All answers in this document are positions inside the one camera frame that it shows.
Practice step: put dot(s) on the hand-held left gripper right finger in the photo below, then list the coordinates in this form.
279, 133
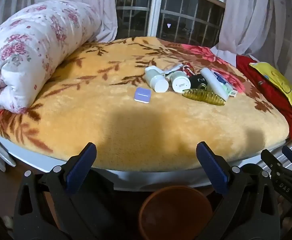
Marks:
211, 166

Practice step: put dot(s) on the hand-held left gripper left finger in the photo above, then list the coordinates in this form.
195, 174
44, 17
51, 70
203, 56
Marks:
83, 165

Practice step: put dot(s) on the brown plastic bin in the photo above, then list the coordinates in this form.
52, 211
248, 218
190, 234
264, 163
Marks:
176, 217

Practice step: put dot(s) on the black round jar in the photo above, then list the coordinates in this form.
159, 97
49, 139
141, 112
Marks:
196, 82

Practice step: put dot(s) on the yellow leaf-print blanket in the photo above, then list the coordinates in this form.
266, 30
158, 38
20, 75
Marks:
136, 127

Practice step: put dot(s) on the olive hair claw clip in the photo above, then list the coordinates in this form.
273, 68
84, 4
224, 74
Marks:
203, 97

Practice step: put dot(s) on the red cloth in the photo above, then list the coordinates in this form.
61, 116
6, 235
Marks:
266, 86

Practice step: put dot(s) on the yellow cartoon pillow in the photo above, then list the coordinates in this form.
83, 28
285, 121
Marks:
281, 82

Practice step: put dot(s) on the green and white box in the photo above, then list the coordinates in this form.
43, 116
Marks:
230, 88

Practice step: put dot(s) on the long white tube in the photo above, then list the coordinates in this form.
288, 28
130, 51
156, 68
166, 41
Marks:
214, 83

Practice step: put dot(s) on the white round jar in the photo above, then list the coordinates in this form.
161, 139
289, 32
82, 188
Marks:
181, 82

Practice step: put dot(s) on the small purple square case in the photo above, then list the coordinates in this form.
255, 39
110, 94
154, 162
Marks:
142, 95

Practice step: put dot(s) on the red and white packet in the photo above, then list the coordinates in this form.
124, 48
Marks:
189, 69

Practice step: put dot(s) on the pale green white-capped bottle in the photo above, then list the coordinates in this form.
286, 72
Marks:
157, 81

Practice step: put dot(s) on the short white squeeze tube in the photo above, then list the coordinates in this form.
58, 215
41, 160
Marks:
173, 69

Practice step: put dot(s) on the white rectangular box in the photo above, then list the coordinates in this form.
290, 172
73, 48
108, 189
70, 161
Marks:
154, 68

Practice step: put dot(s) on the rolled floral quilt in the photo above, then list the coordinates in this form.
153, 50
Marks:
35, 42

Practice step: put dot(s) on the white-framed barred window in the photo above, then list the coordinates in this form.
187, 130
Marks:
156, 5

